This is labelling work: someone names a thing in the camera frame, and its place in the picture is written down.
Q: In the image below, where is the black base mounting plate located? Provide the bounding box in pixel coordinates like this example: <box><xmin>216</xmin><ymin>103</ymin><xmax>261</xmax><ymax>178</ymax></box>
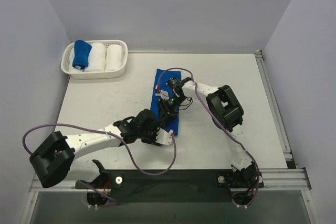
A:
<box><xmin>75</xmin><ymin>169</ymin><xmax>264</xmax><ymax>206</ymax></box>

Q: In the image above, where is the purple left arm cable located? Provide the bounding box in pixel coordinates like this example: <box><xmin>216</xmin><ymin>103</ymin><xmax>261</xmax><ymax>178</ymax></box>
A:
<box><xmin>22</xmin><ymin>123</ymin><xmax>177</xmax><ymax>206</ymax></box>

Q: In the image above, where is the middle rolled white towel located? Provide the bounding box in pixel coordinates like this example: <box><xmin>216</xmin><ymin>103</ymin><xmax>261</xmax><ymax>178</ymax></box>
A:
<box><xmin>85</xmin><ymin>42</ymin><xmax>107</xmax><ymax>72</ymax></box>

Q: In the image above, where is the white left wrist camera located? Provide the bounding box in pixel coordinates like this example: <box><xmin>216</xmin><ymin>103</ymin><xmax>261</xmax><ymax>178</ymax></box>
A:
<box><xmin>155</xmin><ymin>129</ymin><xmax>174</xmax><ymax>145</ymax></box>

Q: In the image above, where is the blue towel pile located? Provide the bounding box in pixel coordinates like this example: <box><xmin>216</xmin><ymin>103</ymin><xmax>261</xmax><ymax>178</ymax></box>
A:
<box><xmin>150</xmin><ymin>69</ymin><xmax>181</xmax><ymax>136</ymax></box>

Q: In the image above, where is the aluminium front rail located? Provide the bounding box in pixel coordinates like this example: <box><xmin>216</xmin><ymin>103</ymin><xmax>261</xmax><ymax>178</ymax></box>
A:
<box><xmin>29</xmin><ymin>168</ymin><xmax>311</xmax><ymax>192</ymax></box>

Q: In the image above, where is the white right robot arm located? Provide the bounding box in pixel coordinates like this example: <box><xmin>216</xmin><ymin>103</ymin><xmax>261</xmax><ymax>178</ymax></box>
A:
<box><xmin>157</xmin><ymin>77</ymin><xmax>263</xmax><ymax>187</ymax></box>

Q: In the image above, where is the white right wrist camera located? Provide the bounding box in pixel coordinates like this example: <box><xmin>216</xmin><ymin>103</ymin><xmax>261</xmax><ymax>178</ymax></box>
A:
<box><xmin>154</xmin><ymin>85</ymin><xmax>170</xmax><ymax>99</ymax></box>

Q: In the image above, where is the white plastic mesh basket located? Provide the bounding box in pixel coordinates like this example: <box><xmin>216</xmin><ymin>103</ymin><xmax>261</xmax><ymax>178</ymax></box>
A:
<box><xmin>61</xmin><ymin>40</ymin><xmax>128</xmax><ymax>79</ymax></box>

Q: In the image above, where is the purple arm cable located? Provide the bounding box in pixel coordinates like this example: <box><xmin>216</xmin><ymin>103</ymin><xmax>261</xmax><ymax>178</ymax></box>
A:
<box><xmin>22</xmin><ymin>123</ymin><xmax>177</xmax><ymax>206</ymax></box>
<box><xmin>157</xmin><ymin>67</ymin><xmax>260</xmax><ymax>206</ymax></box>

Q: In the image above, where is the aluminium rail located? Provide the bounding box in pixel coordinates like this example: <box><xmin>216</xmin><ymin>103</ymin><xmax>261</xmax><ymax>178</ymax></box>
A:
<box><xmin>29</xmin><ymin>168</ymin><xmax>311</xmax><ymax>192</ymax></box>
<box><xmin>255</xmin><ymin>50</ymin><xmax>297</xmax><ymax>169</ymax></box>

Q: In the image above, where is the aluminium right side rail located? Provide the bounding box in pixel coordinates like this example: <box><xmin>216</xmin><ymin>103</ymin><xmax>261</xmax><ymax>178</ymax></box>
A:
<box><xmin>255</xmin><ymin>50</ymin><xmax>297</xmax><ymax>169</ymax></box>

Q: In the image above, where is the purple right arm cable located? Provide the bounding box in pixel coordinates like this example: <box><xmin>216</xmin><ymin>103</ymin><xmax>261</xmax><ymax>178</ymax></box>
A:
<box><xmin>157</xmin><ymin>67</ymin><xmax>260</xmax><ymax>206</ymax></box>

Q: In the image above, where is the rolled white towel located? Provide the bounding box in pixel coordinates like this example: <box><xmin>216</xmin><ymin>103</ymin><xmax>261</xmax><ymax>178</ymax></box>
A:
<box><xmin>85</xmin><ymin>42</ymin><xmax>107</xmax><ymax>72</ymax></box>
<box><xmin>106</xmin><ymin>45</ymin><xmax>123</xmax><ymax>71</ymax></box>

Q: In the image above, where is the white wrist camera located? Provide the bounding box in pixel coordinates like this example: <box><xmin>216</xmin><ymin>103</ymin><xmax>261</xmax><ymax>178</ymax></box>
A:
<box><xmin>155</xmin><ymin>129</ymin><xmax>174</xmax><ymax>145</ymax></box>
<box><xmin>154</xmin><ymin>85</ymin><xmax>170</xmax><ymax>99</ymax></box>

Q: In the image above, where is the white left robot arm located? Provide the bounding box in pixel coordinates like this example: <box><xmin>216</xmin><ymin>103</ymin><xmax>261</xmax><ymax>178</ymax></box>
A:
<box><xmin>29</xmin><ymin>109</ymin><xmax>172</xmax><ymax>188</ymax></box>

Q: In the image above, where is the right rolled white towel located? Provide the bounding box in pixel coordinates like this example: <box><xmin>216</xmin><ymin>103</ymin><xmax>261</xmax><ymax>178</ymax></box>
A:
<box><xmin>106</xmin><ymin>45</ymin><xmax>123</xmax><ymax>71</ymax></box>

